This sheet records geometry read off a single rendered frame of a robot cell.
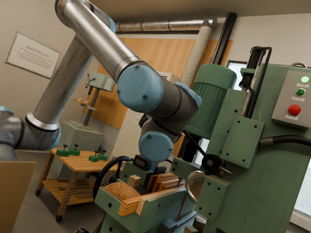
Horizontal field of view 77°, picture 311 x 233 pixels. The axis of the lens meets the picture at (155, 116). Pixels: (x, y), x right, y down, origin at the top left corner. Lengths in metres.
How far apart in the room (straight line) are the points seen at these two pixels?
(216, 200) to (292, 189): 0.23
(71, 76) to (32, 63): 2.63
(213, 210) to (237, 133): 0.25
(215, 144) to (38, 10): 3.27
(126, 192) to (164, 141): 0.30
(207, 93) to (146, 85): 0.51
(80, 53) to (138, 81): 0.56
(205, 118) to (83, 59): 0.57
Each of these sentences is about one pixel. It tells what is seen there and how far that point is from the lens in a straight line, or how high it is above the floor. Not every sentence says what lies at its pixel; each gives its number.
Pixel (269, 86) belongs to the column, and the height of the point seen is 1.44.
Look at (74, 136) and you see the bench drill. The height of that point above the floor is 0.60.
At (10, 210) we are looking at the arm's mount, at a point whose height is 0.66.
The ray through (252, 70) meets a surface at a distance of 0.89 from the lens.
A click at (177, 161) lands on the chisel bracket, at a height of 1.06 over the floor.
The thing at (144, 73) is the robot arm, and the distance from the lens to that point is 0.38.
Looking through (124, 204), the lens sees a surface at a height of 0.93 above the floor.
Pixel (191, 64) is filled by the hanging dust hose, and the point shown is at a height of 1.97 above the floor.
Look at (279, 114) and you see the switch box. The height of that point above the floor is 1.34.
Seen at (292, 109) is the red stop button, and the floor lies 1.36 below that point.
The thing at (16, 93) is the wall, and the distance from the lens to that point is 3.57.
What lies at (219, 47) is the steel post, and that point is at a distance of 2.59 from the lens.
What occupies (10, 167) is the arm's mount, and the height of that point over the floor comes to 0.85.
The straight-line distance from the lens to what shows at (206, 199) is 0.70.
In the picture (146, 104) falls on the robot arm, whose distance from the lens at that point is 0.38.
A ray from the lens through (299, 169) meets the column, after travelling 0.75.
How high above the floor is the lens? 1.20
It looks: 1 degrees up
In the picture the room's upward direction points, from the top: 20 degrees clockwise
